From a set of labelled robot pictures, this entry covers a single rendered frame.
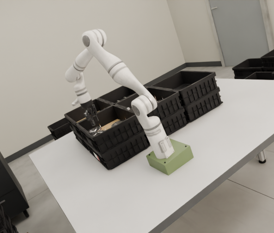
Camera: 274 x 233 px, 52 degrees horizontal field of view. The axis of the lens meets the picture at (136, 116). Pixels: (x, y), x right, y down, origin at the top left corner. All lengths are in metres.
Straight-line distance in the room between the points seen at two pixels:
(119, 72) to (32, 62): 3.65
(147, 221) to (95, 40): 0.85
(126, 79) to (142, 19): 4.40
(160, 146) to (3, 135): 3.82
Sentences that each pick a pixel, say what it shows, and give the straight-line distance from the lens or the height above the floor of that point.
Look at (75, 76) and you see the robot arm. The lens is 1.64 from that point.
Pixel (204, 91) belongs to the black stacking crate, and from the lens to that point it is 1.86.
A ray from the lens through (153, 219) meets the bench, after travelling 1.19.
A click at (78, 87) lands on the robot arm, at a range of 1.68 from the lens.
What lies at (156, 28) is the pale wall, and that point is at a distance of 5.84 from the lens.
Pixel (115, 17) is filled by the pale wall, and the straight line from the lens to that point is 5.43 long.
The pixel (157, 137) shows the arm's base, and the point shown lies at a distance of 1.35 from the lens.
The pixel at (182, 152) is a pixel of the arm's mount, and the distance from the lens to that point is 1.41.
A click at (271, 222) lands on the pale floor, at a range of 2.06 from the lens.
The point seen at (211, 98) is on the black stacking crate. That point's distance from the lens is 1.91.
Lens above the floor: 1.46
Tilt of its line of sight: 19 degrees down
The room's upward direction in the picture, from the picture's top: 22 degrees counter-clockwise
